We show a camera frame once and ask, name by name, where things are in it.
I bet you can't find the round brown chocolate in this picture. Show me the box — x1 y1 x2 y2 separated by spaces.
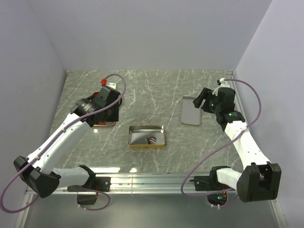
149 136 157 143

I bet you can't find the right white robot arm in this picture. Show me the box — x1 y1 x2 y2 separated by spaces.
193 87 282 202

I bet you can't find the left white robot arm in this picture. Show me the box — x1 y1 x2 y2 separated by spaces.
13 83 120 198

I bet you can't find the grey tin lid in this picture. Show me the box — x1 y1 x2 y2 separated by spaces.
180 96 202 126

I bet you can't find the red rectangular tray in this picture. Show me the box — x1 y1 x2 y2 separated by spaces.
90 92 116 128

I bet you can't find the gold tin box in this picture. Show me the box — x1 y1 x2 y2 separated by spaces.
128 125 165 149

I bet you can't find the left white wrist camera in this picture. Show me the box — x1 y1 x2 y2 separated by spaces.
101 79 117 89

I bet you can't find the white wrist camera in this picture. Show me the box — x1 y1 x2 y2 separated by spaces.
101 79 117 89
212 78 230 96

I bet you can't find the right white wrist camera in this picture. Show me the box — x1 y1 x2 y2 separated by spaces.
212 78 230 96

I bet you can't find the aluminium rail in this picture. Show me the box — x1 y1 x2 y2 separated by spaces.
26 173 245 195

